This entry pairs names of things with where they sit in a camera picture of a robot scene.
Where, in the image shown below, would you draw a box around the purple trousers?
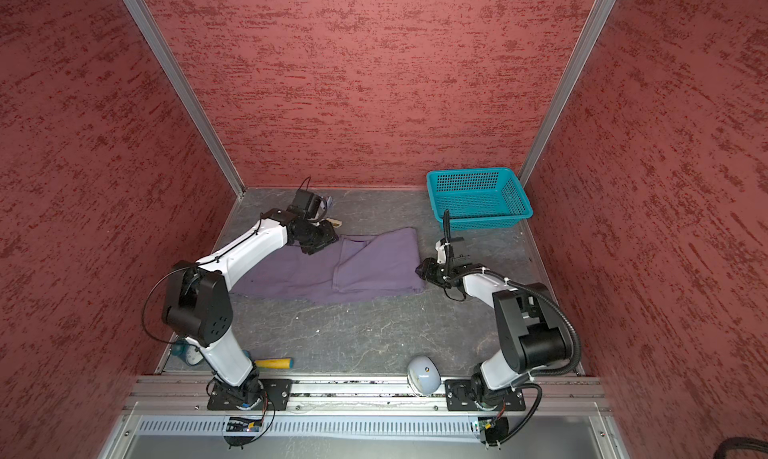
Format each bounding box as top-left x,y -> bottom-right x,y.
232,228 -> 425,305

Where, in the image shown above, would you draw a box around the teal plastic basket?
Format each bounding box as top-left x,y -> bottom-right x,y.
426,168 -> 534,231

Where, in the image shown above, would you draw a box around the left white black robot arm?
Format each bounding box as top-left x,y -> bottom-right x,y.
161,209 -> 338,408

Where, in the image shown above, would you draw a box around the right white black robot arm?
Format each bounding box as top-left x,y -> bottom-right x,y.
415,258 -> 582,407

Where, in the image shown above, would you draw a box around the white dome object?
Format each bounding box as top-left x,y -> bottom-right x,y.
407,355 -> 442,397

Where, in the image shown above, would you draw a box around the teal white round object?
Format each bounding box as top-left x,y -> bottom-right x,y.
170,341 -> 204,366

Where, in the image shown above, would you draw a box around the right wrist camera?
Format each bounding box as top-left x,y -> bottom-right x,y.
436,209 -> 470,270

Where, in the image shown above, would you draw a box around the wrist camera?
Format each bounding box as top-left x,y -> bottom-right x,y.
436,209 -> 470,270
287,176 -> 327,222

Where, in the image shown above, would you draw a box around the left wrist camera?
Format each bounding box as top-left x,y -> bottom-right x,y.
287,176 -> 327,222

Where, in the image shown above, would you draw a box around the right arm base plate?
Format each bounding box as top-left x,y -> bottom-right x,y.
443,377 -> 526,412

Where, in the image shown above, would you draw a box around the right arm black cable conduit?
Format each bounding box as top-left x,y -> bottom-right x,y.
467,266 -> 583,445

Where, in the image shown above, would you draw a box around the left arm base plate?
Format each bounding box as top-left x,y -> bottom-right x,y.
206,378 -> 293,412

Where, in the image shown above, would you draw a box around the perforated cable tray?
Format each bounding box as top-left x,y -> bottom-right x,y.
136,415 -> 480,442

